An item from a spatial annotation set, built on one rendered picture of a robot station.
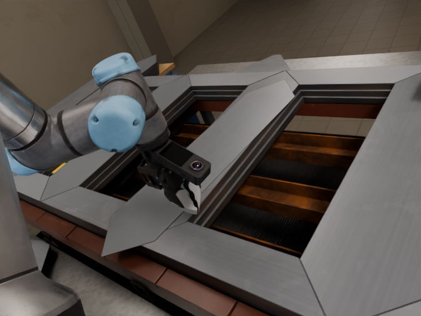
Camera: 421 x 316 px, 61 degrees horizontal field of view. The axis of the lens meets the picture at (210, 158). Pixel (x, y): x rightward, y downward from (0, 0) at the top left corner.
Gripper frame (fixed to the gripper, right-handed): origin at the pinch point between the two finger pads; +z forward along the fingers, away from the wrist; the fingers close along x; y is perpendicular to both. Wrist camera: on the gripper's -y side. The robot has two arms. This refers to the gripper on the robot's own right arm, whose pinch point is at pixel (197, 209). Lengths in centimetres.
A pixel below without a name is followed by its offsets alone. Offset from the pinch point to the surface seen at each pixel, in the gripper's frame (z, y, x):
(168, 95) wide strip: 0, 52, -46
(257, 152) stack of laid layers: 4.1, 0.4, -24.7
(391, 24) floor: 87, 48, -302
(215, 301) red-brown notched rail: 5.1, -13.2, 14.3
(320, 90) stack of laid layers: 3, -6, -53
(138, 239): 0.6, 8.9, 11.2
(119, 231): 0.6, 16.0, 11.1
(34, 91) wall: 23, 282, -89
